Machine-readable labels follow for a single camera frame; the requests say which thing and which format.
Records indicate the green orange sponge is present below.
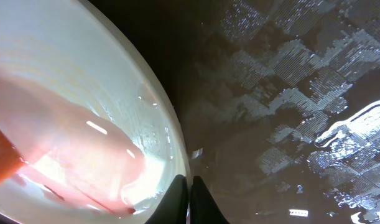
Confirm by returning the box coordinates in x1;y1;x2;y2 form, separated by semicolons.
0;130;24;183

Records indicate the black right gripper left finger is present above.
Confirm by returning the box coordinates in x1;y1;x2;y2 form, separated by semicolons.
146;174;188;224

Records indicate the large brown tray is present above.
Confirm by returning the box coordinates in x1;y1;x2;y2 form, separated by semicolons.
94;0;380;223

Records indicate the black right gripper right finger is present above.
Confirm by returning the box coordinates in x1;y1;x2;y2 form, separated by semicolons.
190;176;229;224

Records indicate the cream plate with red sauce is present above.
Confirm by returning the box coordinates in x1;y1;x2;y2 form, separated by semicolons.
0;0;189;223

